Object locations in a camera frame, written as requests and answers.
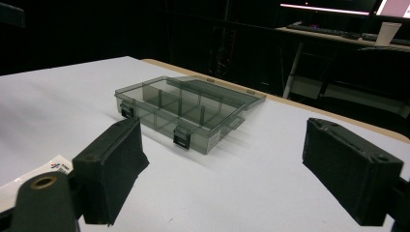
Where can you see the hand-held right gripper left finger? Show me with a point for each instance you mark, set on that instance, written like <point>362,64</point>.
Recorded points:
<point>108,174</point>

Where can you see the white printed label sheet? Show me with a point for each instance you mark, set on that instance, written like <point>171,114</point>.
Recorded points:
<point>22,183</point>

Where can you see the wooden desk with white legs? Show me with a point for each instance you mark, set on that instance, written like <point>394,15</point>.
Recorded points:
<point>335,51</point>

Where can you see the computer monitor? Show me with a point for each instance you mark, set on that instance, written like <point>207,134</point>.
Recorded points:
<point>325,7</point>

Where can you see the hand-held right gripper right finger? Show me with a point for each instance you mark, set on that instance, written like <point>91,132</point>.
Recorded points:
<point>349,174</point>

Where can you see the transparent grey compartment storage box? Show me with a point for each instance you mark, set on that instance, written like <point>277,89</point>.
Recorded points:
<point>187,109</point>

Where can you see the black computer keyboard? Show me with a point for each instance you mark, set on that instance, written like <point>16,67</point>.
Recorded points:
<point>314,29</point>

